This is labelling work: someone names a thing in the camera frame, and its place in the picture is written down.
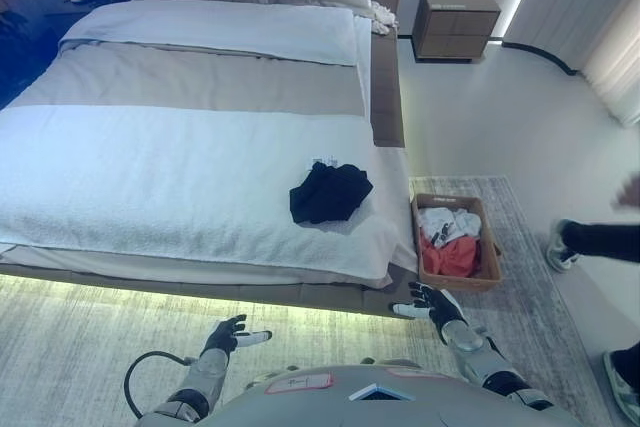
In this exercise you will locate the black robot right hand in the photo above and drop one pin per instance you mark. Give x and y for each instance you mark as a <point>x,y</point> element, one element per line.
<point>440,308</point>

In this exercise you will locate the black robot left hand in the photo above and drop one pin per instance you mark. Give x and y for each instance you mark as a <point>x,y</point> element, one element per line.
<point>222,334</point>

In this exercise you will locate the black garment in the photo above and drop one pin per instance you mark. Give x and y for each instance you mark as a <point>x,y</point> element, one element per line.
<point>330,194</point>

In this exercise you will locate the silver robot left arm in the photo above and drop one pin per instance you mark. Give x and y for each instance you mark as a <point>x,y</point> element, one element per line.
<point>202,377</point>

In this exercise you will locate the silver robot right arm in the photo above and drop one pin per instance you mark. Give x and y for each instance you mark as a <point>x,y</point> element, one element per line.
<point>487,362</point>

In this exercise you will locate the brown wicker basket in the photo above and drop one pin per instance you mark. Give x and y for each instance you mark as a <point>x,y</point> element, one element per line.
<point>492,267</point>

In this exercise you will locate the white clothes with print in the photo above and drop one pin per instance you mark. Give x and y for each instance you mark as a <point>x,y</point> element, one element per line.
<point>450,222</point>

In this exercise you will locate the white towel-covered bed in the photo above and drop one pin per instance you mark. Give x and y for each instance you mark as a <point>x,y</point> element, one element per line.
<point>150,177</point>

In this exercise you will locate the brown upholstered bed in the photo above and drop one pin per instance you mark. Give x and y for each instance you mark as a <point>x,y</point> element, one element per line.
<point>387,97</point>

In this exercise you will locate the grey bed sheet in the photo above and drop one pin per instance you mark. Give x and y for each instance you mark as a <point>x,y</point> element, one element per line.
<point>200,82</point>

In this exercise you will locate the orange garment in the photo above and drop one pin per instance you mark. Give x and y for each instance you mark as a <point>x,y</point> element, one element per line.
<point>452,257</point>

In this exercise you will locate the red outlined torso label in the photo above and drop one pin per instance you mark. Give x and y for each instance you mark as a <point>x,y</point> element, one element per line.
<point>300,383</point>

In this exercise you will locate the white grey sneaker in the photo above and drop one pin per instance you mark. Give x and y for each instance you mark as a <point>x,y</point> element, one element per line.
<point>557,252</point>
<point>620,387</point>

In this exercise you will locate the grey robot torso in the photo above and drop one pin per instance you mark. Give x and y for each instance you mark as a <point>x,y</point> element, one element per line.
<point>350,409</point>

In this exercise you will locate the grey woven rug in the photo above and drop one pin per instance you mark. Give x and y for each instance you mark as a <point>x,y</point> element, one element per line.
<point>75,357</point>

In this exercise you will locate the person leg black trousers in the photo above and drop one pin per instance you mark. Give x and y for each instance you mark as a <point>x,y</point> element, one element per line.
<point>605,242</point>

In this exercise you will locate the black floor strip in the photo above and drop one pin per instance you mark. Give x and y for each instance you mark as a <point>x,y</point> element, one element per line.
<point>545,54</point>

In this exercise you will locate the brown wooden nightstand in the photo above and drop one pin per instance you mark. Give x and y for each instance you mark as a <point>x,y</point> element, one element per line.
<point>455,22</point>

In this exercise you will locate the crumpled white cloth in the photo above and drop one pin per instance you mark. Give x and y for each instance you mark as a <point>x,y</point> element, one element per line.
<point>382,17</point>

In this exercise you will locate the beige curtain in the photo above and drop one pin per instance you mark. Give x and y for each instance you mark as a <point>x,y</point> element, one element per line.
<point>617,67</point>

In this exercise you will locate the white folded duvet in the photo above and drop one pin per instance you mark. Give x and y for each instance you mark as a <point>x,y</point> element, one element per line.
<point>215,29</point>

